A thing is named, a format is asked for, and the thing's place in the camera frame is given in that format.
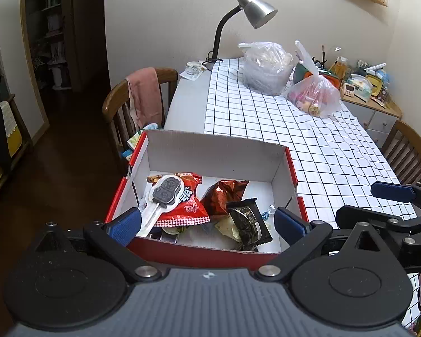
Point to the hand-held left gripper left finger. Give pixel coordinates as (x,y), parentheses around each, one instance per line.
(126,226)

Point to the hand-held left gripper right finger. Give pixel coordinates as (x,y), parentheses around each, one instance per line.
(289,224)

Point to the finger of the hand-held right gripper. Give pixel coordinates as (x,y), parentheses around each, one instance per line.
(393,191)
(358,216)

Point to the light blue snack packet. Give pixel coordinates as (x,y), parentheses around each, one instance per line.
(267,213)

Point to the black snack packet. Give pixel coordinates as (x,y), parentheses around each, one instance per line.
(249,224)

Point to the green label snack packet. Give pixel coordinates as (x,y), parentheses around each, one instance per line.
(173,231)

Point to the grey chocolate lollipop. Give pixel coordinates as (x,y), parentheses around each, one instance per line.
(166,191)

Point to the pale yellow snack packet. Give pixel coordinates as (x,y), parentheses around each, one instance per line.
(228,230)

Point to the red snack packet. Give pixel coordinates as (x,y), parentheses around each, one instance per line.
(191,210)

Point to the shiny brown snack packet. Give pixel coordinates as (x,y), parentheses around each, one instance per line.
(224,196)

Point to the red cardboard box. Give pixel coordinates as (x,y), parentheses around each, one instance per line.
(214,154)

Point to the plastic bag of red snacks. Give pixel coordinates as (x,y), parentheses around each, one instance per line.
(315,94)

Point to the wooden chair with black seat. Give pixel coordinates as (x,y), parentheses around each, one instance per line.
(414,154)

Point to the grey drawer cabinet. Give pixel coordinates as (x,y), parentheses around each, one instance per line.
(379,123)

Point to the floral blue cloth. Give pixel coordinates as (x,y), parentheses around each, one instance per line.
(138,138)

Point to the tissue pack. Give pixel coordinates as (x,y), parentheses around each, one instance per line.
(361,89)

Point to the white checkered tablecloth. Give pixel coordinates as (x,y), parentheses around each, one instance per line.
(266,119)

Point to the white kitchen timer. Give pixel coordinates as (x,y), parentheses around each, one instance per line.
(349,90)

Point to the white tube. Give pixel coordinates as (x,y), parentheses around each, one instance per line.
(377,67)

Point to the pink towel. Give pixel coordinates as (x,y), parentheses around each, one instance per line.
(144,94)

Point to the yellow cushioned chair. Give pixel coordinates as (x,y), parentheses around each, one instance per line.
(15,137)

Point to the dark brush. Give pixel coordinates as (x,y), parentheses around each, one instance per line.
(324,54)

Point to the clear plastic bag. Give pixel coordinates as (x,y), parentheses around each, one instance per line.
(266,70)

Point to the white flat packet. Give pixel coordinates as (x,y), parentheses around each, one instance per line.
(193,70)

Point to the dark bookshelf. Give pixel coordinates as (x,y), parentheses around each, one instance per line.
(52,31)

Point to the grey desk lamp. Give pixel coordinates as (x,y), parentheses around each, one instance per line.
(259,10)

